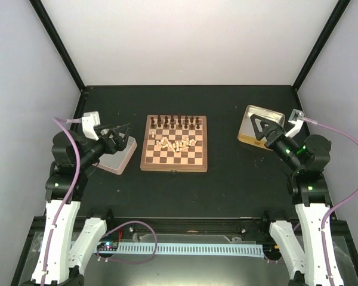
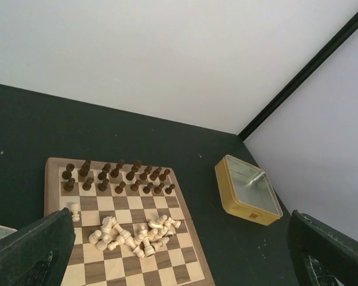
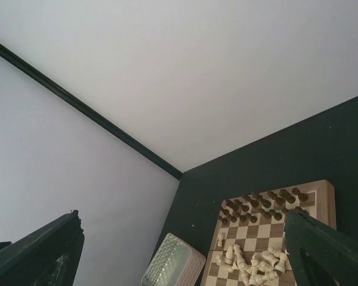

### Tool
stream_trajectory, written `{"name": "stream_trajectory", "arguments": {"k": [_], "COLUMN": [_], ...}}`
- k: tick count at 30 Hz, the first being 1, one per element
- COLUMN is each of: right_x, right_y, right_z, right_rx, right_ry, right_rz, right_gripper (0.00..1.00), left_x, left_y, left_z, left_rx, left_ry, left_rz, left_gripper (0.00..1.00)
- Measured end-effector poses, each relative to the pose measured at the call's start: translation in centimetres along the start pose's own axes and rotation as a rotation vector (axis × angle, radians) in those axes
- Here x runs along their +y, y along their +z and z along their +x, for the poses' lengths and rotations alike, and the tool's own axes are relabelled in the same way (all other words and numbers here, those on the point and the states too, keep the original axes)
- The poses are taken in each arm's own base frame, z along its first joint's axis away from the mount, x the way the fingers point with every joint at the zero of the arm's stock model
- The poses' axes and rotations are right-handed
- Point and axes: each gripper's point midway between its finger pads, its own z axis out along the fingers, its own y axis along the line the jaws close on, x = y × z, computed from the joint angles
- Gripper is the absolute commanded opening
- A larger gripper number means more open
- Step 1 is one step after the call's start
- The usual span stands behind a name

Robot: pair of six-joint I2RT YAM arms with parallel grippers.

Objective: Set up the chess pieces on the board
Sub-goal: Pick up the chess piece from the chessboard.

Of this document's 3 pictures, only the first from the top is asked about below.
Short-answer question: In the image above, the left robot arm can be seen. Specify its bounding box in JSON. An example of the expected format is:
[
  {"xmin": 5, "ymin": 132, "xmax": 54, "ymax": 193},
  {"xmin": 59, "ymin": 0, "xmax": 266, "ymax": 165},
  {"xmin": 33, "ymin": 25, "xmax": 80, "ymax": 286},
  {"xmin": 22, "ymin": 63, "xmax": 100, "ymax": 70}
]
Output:
[{"xmin": 24, "ymin": 124, "xmax": 130, "ymax": 285}]

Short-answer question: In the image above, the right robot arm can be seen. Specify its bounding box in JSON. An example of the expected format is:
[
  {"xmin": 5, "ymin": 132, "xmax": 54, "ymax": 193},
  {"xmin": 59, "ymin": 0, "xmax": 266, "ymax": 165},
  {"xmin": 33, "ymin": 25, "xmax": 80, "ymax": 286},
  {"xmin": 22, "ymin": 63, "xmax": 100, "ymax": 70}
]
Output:
[{"xmin": 250, "ymin": 114, "xmax": 344, "ymax": 285}]

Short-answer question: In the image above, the row of dark chess pieces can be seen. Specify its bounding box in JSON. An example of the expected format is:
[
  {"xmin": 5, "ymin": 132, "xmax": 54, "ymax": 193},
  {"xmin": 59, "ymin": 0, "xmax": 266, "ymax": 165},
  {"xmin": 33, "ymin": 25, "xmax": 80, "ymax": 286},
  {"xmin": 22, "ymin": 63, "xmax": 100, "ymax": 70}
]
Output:
[{"xmin": 147, "ymin": 114, "xmax": 206, "ymax": 130}]

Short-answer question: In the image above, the wooden chess board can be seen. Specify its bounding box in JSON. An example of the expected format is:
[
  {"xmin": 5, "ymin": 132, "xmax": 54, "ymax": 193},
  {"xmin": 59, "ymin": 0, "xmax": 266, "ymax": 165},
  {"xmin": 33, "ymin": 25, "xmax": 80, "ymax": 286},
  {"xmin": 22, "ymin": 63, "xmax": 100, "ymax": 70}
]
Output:
[{"xmin": 140, "ymin": 119, "xmax": 208, "ymax": 172}]

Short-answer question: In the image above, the pile of white chess pieces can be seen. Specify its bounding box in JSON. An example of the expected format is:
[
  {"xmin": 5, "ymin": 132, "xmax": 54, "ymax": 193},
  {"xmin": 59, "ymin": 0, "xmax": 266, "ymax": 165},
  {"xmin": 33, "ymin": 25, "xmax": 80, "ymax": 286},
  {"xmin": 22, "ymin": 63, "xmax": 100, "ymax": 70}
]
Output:
[{"xmin": 155, "ymin": 136, "xmax": 197, "ymax": 153}]

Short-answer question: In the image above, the small circuit board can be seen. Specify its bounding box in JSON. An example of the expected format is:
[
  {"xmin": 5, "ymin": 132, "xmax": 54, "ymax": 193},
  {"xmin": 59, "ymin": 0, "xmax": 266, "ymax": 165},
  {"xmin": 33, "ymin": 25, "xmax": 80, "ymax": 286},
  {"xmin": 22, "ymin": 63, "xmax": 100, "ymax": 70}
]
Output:
[{"xmin": 97, "ymin": 241, "xmax": 118, "ymax": 251}]

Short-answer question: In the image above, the gold metal tin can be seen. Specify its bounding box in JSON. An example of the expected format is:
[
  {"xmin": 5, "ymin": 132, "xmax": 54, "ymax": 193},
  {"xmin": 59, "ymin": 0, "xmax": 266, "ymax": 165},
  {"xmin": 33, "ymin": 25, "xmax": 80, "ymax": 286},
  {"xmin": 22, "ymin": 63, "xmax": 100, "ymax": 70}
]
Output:
[{"xmin": 237, "ymin": 105, "xmax": 285, "ymax": 150}]

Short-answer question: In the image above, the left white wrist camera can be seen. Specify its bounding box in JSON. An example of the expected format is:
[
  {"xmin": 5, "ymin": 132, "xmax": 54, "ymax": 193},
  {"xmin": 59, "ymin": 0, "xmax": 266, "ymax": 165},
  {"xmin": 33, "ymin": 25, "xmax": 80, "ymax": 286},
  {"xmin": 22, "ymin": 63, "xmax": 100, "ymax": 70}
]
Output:
[{"xmin": 81, "ymin": 111, "xmax": 100, "ymax": 141}]

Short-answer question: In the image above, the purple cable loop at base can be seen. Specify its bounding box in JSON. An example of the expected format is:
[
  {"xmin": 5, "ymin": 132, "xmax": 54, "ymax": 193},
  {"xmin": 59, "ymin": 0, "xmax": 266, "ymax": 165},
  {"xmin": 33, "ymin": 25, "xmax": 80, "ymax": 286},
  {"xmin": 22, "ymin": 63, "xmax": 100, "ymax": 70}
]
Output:
[{"xmin": 95, "ymin": 220, "xmax": 158, "ymax": 265}]

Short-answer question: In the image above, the white slotted cable duct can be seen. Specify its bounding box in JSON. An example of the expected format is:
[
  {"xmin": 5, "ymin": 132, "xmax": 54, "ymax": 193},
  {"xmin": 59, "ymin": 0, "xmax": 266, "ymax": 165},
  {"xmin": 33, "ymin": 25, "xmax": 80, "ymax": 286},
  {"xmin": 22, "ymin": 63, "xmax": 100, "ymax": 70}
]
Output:
[{"xmin": 94, "ymin": 242, "xmax": 264, "ymax": 258}]

